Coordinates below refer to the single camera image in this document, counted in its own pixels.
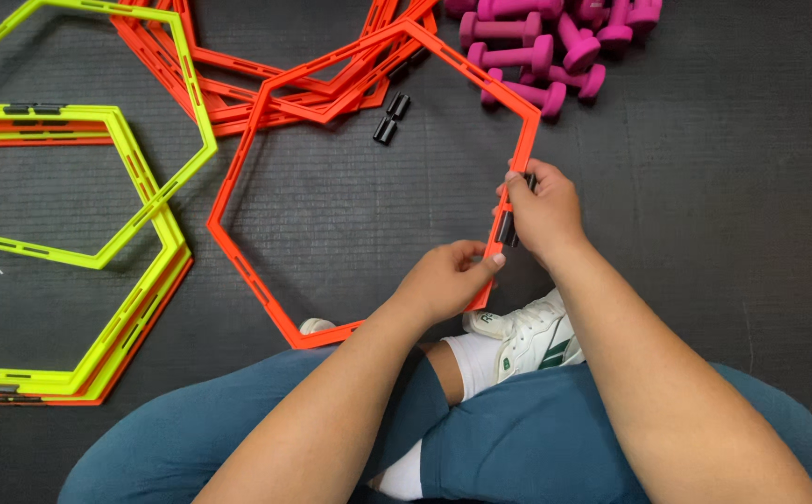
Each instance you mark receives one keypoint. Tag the blue shorts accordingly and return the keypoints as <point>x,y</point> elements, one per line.
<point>518,448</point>

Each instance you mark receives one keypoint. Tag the pile of orange hexagon rings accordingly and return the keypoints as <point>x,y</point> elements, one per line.
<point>237,105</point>

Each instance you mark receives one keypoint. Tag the person's right hand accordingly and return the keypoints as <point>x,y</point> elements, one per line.
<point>549,210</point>

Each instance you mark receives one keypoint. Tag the stack of yellow orange rings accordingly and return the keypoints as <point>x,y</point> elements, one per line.
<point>125,147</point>

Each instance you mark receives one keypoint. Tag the white green sneaker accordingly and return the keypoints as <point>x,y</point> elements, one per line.
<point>316,325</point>
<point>532,336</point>

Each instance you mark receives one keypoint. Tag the white sock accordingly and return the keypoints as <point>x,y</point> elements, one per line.
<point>402,476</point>
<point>476,364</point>

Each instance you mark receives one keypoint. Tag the person's left hand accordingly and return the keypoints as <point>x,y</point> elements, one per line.
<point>441,283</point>

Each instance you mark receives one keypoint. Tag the pile of pink dumbbells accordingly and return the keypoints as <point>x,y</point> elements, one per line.
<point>511,56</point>

